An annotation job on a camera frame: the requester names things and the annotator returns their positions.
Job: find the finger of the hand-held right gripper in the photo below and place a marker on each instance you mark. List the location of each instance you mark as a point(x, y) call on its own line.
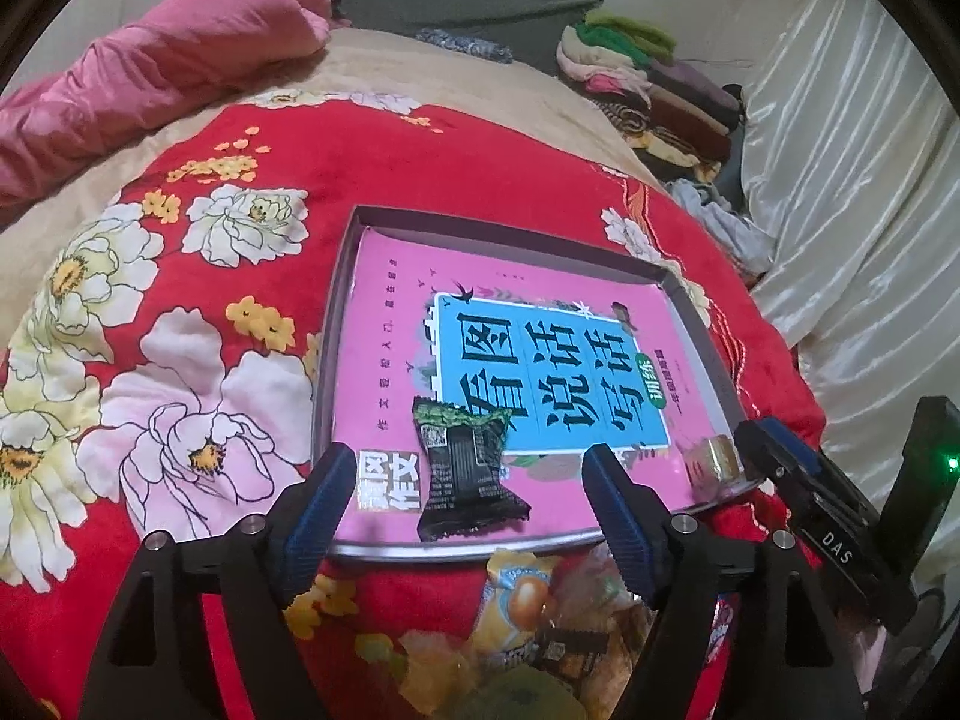
point(799, 450)
point(769, 457)

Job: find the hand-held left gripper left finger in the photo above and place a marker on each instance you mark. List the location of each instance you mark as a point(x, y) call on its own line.
point(319, 510)

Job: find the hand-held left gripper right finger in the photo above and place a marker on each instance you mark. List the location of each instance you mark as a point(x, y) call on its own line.
point(619, 517)

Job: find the small yellow candy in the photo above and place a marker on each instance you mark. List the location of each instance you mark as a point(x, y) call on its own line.
point(709, 463)

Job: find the clear snack packet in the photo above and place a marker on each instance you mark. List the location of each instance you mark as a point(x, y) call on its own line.
point(581, 641)

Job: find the yellow snack packet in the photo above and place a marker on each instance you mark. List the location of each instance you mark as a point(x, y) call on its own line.
point(517, 604)

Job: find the grey shallow cardboard box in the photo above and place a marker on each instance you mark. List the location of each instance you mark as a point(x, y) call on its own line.
point(337, 360)

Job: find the black and green snack packet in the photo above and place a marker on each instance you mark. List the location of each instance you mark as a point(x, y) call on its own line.
point(465, 465)

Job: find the pink and blue book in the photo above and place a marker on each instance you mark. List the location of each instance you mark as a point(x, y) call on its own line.
point(390, 315)

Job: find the pale grey crumpled garment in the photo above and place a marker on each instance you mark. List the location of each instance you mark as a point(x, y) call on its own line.
point(724, 225)

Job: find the white satin curtain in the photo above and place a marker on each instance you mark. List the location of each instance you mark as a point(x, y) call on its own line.
point(862, 202)

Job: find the red floral blanket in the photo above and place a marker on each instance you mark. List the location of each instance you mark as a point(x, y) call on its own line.
point(225, 165)

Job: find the stack of folded clothes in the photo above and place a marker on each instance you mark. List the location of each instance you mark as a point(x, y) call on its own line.
point(660, 90)

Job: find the beige bed sheet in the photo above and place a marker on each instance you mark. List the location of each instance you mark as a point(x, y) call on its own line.
point(450, 82)

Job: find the pink quilt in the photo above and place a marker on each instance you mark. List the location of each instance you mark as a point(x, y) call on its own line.
point(150, 67)

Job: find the blue patterned cloth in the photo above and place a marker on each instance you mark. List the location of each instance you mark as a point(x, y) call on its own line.
point(465, 43)

